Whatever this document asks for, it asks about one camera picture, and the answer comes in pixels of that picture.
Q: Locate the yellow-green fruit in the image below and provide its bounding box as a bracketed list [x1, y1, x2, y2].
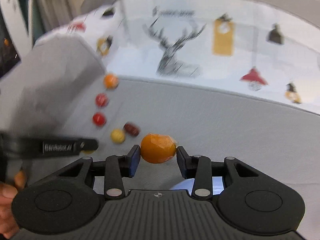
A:
[110, 129, 126, 144]
[80, 150, 95, 154]

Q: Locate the red cherry tomato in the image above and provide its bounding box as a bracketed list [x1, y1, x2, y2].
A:
[92, 112, 107, 127]

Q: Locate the dark red date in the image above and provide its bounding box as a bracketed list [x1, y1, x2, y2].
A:
[123, 122, 140, 137]

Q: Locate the orange large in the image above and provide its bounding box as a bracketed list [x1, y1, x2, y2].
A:
[140, 133, 177, 164]

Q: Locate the red fruit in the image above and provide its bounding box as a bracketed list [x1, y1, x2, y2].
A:
[95, 93, 109, 108]

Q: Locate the small orange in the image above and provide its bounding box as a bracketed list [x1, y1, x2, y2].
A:
[103, 73, 119, 89]

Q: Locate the person's left hand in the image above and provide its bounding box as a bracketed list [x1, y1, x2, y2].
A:
[0, 170, 27, 239]

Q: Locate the light blue plate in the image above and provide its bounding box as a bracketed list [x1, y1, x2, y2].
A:
[93, 175, 225, 196]

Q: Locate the white deer print cloth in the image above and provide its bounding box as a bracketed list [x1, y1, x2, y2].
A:
[36, 0, 319, 114]

